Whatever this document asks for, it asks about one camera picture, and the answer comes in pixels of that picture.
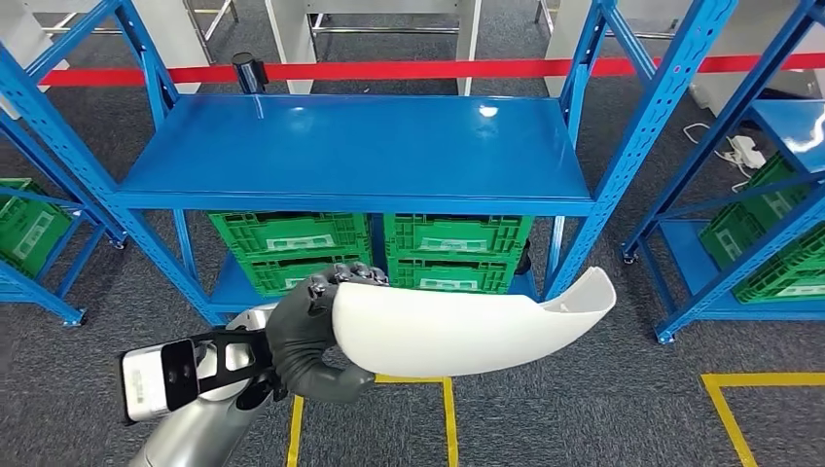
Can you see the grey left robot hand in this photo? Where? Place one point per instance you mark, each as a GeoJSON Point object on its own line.
{"type": "Point", "coordinates": [300, 335]}

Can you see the white curved plastic part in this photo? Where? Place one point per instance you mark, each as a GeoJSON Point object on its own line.
{"type": "Point", "coordinates": [451, 335]}

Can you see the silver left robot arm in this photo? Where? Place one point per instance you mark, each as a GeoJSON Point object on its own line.
{"type": "Point", "coordinates": [193, 438]}

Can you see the yellow tape floor square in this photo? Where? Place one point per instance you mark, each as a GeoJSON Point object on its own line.
{"type": "Point", "coordinates": [294, 432]}
{"type": "Point", "coordinates": [760, 379]}

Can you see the red barrier belt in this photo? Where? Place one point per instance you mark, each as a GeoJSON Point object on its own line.
{"type": "Point", "coordinates": [387, 69]}

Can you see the white panel table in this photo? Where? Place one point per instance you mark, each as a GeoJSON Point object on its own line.
{"type": "Point", "coordinates": [290, 45]}
{"type": "Point", "coordinates": [760, 51]}
{"type": "Point", "coordinates": [171, 32]}

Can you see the white power strip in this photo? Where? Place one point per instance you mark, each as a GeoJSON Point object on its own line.
{"type": "Point", "coordinates": [747, 151]}

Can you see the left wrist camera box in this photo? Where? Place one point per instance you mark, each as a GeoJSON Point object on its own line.
{"type": "Point", "coordinates": [145, 380]}

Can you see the black belt stanchion post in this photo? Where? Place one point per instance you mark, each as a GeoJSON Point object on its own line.
{"type": "Point", "coordinates": [248, 74]}

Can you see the steel tube frame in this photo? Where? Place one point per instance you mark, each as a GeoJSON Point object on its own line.
{"type": "Point", "coordinates": [200, 32]}
{"type": "Point", "coordinates": [387, 29]}
{"type": "Point", "coordinates": [651, 34]}

